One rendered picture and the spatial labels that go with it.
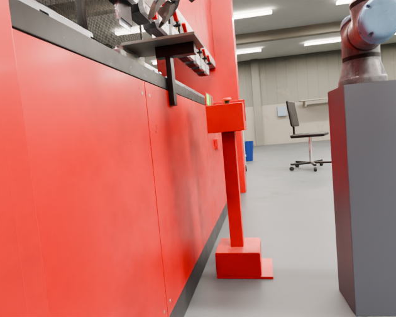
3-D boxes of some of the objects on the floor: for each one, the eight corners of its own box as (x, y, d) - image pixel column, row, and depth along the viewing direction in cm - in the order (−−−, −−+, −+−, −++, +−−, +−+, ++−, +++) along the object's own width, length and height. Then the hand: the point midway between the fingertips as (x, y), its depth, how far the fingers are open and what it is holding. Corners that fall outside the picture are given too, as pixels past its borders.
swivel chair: (324, 164, 496) (320, 99, 488) (343, 169, 430) (339, 94, 422) (283, 168, 496) (278, 103, 489) (296, 173, 430) (291, 98, 422)
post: (107, 231, 232) (75, -47, 217) (101, 231, 233) (69, -45, 218) (110, 228, 237) (80, -43, 221) (104, 229, 238) (73, -41, 223)
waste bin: (239, 160, 697) (237, 139, 694) (254, 159, 692) (253, 138, 688) (238, 161, 659) (236, 140, 655) (255, 160, 653) (253, 139, 650)
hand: (157, 21), depth 104 cm, fingers open, 5 cm apart
